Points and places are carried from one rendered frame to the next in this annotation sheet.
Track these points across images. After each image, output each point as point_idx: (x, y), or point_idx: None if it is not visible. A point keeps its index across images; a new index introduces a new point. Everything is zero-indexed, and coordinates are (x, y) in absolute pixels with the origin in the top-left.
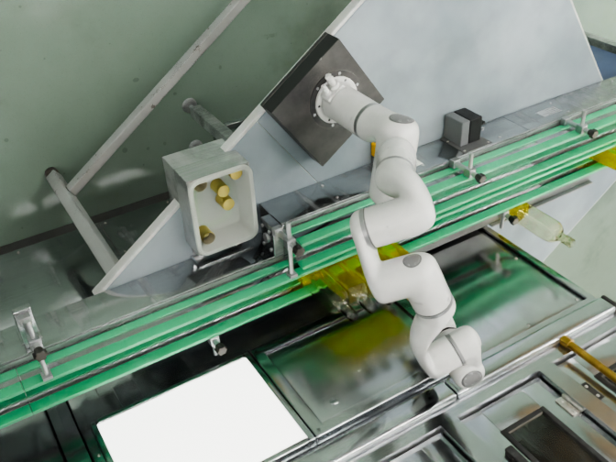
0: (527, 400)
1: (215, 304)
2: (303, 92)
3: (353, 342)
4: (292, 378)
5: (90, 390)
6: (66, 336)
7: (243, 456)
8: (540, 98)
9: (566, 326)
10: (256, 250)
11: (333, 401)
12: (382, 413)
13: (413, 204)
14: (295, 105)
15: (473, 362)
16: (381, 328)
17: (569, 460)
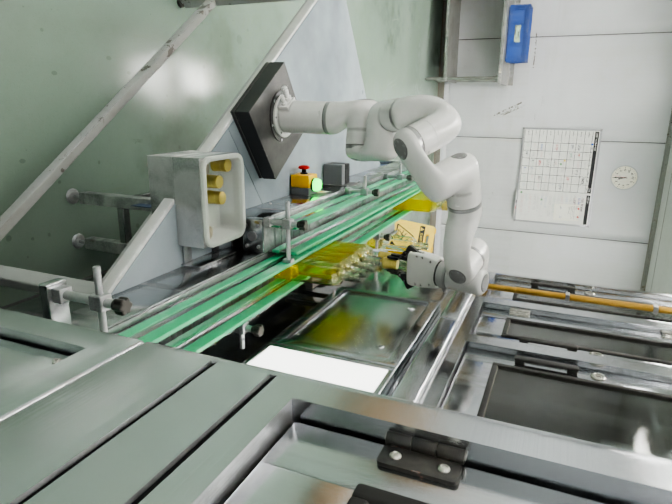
0: (494, 318)
1: (242, 285)
2: (266, 100)
3: (350, 316)
4: (328, 345)
5: None
6: None
7: None
8: (359, 169)
9: None
10: (241, 253)
11: (379, 346)
12: (424, 342)
13: (448, 111)
14: (262, 111)
15: (485, 265)
16: (361, 305)
17: (555, 335)
